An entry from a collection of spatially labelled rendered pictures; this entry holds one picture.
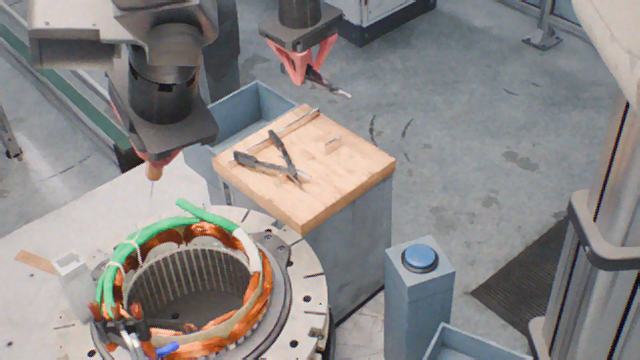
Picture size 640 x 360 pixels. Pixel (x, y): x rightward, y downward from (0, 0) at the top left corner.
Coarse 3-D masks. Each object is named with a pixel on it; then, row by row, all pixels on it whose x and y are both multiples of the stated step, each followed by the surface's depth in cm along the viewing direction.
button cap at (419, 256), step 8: (408, 248) 99; (416, 248) 99; (424, 248) 99; (408, 256) 98; (416, 256) 98; (424, 256) 98; (432, 256) 98; (408, 264) 98; (416, 264) 97; (424, 264) 97; (432, 264) 98
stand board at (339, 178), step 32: (320, 128) 116; (224, 160) 111; (320, 160) 110; (352, 160) 110; (384, 160) 109; (256, 192) 106; (288, 192) 105; (320, 192) 105; (352, 192) 105; (288, 224) 103
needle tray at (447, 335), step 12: (444, 324) 87; (444, 336) 89; (456, 336) 87; (468, 336) 86; (432, 348) 85; (444, 348) 90; (456, 348) 89; (468, 348) 88; (480, 348) 87; (492, 348) 86; (504, 348) 85
